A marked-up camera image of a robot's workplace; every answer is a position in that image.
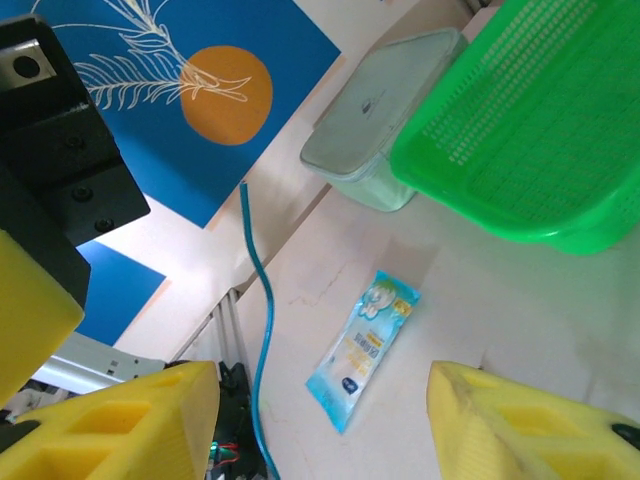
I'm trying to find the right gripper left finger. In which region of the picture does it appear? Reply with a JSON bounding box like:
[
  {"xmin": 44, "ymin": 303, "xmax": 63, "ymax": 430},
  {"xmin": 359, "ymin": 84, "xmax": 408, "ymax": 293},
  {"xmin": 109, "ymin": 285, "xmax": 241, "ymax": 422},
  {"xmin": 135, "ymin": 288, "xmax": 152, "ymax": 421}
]
[{"xmin": 0, "ymin": 359, "xmax": 221, "ymax": 480}]

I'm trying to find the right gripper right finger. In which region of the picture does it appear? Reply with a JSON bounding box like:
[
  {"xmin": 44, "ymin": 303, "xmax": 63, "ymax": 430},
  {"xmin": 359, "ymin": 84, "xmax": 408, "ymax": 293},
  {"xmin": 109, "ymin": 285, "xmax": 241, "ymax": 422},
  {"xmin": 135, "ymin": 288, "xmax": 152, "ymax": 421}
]
[{"xmin": 428, "ymin": 359, "xmax": 640, "ymax": 480}]

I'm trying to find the blue cable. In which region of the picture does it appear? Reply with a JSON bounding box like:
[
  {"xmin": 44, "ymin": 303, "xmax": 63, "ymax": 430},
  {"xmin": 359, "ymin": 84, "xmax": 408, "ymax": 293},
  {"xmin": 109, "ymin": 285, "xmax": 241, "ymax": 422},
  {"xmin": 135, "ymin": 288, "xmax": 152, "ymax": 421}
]
[{"xmin": 239, "ymin": 180, "xmax": 281, "ymax": 480}]

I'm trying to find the blue poster orange circle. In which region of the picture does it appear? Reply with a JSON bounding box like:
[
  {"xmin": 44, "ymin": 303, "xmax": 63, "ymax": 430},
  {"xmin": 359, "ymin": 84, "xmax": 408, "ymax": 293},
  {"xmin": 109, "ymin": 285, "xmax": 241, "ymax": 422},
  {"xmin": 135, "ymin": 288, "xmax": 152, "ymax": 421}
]
[{"xmin": 27, "ymin": 0, "xmax": 342, "ymax": 230}]

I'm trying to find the light blue wipes packet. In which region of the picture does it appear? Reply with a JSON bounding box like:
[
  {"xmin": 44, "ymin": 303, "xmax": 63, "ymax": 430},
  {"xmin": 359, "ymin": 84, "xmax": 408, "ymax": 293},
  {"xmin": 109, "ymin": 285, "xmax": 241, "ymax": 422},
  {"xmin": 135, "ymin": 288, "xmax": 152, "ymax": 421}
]
[{"xmin": 304, "ymin": 269, "xmax": 422, "ymax": 435}]

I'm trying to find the green plastic mesh basket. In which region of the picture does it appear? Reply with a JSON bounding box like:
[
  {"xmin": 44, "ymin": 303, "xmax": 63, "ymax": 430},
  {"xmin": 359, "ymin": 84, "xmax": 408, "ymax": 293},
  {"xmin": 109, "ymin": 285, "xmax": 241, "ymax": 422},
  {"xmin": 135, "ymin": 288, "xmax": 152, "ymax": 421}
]
[{"xmin": 390, "ymin": 0, "xmax": 640, "ymax": 256}]

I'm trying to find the plain blue wall poster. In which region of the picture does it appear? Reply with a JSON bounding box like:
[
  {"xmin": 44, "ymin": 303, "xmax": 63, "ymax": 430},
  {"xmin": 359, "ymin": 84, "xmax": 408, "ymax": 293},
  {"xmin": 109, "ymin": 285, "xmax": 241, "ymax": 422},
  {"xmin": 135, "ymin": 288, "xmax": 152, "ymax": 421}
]
[{"xmin": 74, "ymin": 239, "xmax": 167, "ymax": 347}]

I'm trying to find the aluminium rail frame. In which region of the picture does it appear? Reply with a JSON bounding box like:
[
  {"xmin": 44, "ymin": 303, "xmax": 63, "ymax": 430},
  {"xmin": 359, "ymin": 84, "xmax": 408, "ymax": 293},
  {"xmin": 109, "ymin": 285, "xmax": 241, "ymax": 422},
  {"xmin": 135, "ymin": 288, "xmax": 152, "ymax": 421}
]
[{"xmin": 197, "ymin": 287, "xmax": 251, "ymax": 366}]

